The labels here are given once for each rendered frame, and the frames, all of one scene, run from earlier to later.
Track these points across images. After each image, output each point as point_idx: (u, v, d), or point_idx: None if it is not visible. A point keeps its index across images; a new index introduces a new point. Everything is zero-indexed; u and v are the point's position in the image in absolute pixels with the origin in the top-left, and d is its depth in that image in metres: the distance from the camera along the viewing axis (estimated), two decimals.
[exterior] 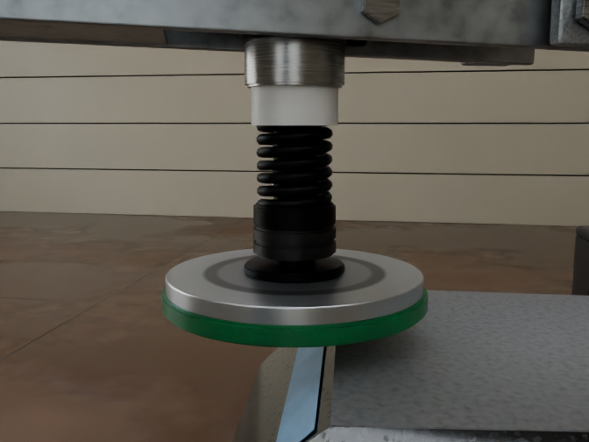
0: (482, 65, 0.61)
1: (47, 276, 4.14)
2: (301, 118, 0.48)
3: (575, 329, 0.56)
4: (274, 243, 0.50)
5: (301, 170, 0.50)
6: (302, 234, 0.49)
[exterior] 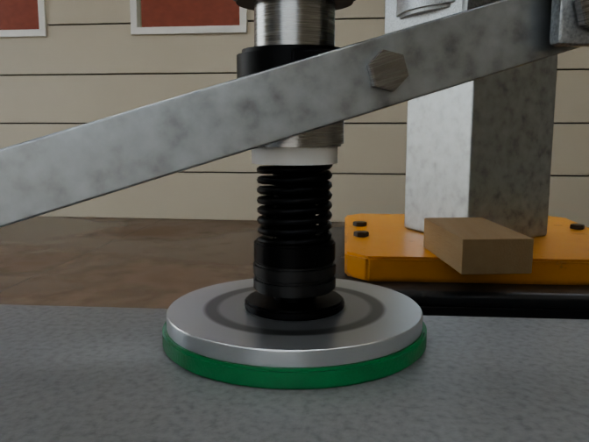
0: None
1: None
2: (301, 159, 0.48)
3: None
4: (274, 281, 0.50)
5: None
6: (302, 272, 0.49)
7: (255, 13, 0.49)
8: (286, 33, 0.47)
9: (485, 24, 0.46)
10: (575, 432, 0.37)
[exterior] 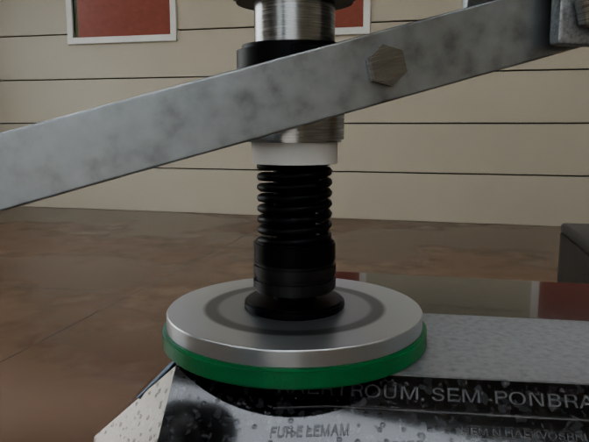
0: None
1: (86, 268, 4.35)
2: (301, 159, 0.48)
3: (443, 303, 0.64)
4: (274, 281, 0.50)
5: None
6: (302, 272, 0.49)
7: (255, 9, 0.49)
8: (286, 29, 0.47)
9: (485, 22, 0.46)
10: None
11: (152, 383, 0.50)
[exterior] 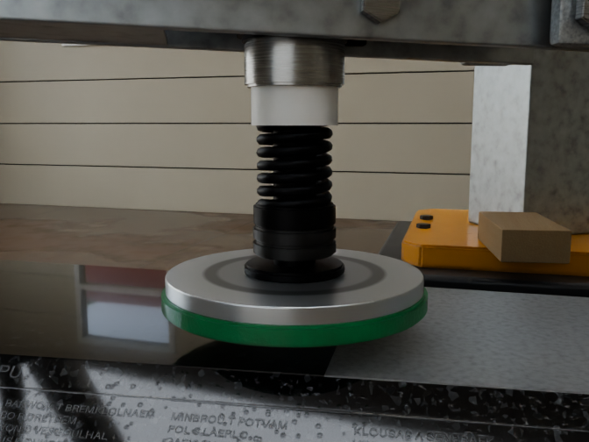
0: (482, 65, 0.61)
1: None
2: (301, 118, 0.48)
3: (25, 288, 0.70)
4: (274, 243, 0.50)
5: (301, 170, 0.50)
6: (302, 234, 0.49)
7: None
8: None
9: None
10: (510, 368, 0.47)
11: None
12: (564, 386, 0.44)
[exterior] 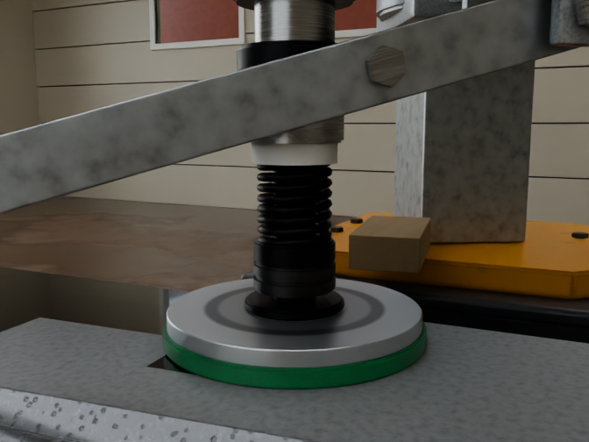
0: None
1: (117, 257, 4.73)
2: (301, 159, 0.48)
3: None
4: (274, 281, 0.50)
5: None
6: (302, 272, 0.49)
7: (255, 10, 0.49)
8: (286, 30, 0.47)
9: (485, 23, 0.46)
10: (84, 375, 0.46)
11: None
12: (96, 396, 0.42)
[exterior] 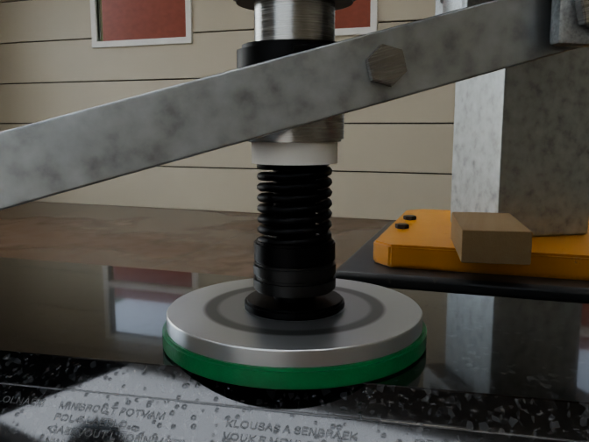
0: None
1: (76, 261, 4.58)
2: (301, 159, 0.48)
3: None
4: (274, 281, 0.50)
5: None
6: (302, 272, 0.49)
7: (255, 9, 0.49)
8: (286, 29, 0.47)
9: (485, 22, 0.46)
10: None
11: None
12: (436, 384, 0.44)
